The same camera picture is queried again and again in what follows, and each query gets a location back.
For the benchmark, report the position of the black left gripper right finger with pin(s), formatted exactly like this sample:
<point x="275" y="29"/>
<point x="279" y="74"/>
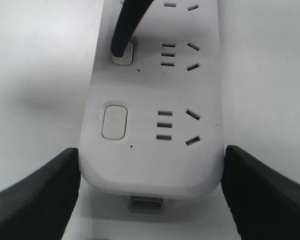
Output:
<point x="265" y="205"/>

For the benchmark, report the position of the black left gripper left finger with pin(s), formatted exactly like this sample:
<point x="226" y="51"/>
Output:
<point x="40" y="206"/>

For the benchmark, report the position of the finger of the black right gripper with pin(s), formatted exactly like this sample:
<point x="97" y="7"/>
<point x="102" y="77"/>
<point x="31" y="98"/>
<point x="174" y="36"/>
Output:
<point x="130" y="16"/>

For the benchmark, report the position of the white five-outlet power strip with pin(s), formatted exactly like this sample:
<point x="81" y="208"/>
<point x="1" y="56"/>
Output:
<point x="152" y="131"/>

